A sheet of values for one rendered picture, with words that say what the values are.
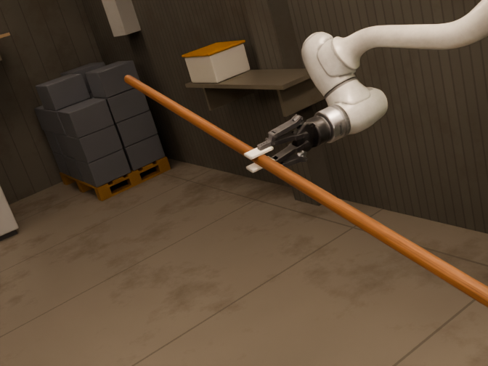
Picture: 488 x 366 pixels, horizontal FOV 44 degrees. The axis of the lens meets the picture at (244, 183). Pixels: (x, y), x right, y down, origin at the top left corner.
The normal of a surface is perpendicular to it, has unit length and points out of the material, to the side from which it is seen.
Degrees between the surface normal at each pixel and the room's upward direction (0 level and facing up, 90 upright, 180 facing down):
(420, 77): 90
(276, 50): 90
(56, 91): 90
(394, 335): 0
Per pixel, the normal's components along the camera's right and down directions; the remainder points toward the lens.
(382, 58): -0.79, 0.40
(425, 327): -0.26, -0.90
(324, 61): -0.53, 0.13
